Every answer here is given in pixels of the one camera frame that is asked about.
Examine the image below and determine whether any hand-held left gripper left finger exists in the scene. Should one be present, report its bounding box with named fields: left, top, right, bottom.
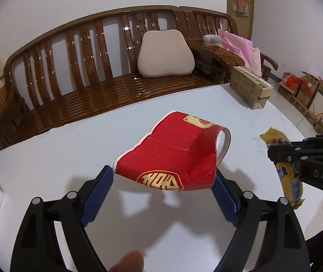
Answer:
left=10, top=166, right=114, bottom=272

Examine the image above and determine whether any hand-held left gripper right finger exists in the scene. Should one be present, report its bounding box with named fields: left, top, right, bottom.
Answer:
left=211, top=170, right=311, bottom=272

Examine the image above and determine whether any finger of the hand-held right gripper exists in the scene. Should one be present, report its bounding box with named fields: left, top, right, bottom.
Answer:
left=267, top=137, right=306, bottom=163

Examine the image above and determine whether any yellow snack wrapper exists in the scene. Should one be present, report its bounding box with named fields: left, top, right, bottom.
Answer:
left=259, top=127, right=305, bottom=209

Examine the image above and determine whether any red paper cup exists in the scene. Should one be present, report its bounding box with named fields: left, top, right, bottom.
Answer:
left=113, top=110, right=231, bottom=192

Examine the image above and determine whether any person's left hand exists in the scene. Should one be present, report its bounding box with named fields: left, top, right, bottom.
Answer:
left=107, top=250, right=145, bottom=272

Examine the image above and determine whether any red plastic bag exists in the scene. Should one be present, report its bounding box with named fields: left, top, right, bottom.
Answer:
left=285, top=75, right=302, bottom=94

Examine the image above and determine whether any green and brown carton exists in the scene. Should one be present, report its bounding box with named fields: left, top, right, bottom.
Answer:
left=229, top=66, right=275, bottom=110

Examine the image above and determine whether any wooden bench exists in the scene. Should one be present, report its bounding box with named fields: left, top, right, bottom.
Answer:
left=0, top=5, right=221, bottom=152

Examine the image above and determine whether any pink plastic bag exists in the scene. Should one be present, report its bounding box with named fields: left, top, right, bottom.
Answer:
left=217, top=29, right=262, bottom=76

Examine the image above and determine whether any wooden armchair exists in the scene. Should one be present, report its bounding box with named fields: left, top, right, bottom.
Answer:
left=179, top=6, right=279, bottom=84

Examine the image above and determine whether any grey cloth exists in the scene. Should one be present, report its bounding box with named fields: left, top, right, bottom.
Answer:
left=202, top=34, right=223, bottom=46

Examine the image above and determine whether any hanging door ornament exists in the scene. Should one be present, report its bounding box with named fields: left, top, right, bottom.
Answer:
left=234, top=0, right=250, bottom=19

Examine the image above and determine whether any beige cushion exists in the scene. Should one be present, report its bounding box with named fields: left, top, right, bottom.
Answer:
left=137, top=29, right=196, bottom=78

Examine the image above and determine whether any yellow door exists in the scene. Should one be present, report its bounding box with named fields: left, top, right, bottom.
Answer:
left=226, top=0, right=255, bottom=41

